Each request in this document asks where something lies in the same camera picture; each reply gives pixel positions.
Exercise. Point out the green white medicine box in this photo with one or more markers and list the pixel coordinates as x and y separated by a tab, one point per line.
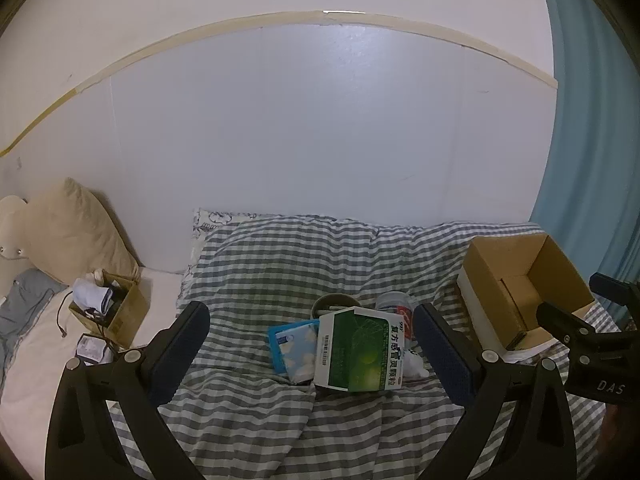
360	355

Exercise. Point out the light blue tissue packet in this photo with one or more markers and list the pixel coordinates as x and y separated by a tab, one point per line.
295	352

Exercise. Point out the beige pillow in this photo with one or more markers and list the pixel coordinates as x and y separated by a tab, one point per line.
75	230

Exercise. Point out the grey white checked blanket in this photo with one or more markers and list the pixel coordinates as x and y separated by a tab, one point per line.
280	270

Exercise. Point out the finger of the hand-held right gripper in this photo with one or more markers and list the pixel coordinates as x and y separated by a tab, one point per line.
620	292
562	321

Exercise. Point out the small white labelled packet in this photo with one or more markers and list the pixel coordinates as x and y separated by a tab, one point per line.
92	350

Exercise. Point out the floral white pillow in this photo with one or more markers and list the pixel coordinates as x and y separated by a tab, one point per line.
210	221

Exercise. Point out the white bed sheet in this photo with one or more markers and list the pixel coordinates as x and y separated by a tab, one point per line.
35	365

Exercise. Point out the grey cloth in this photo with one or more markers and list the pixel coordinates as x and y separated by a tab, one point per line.
25	302

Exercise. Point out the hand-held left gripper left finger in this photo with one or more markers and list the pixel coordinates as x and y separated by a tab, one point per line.
181	341

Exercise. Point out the beige wall tape strip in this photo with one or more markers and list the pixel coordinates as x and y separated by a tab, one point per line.
200	32

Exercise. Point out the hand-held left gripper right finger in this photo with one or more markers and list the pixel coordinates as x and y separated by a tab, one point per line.
441	351

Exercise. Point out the white folded cloth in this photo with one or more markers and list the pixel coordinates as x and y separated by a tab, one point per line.
90	296

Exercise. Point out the blue labelled plastic packet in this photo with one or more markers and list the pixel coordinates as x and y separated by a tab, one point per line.
396	302

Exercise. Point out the cream padded headboard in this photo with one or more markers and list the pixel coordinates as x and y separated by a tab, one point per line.
12	240

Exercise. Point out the small brown cardboard box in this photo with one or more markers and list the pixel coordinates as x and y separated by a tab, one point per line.
129	316

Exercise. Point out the blue curtain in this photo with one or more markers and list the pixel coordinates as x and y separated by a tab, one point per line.
590	110

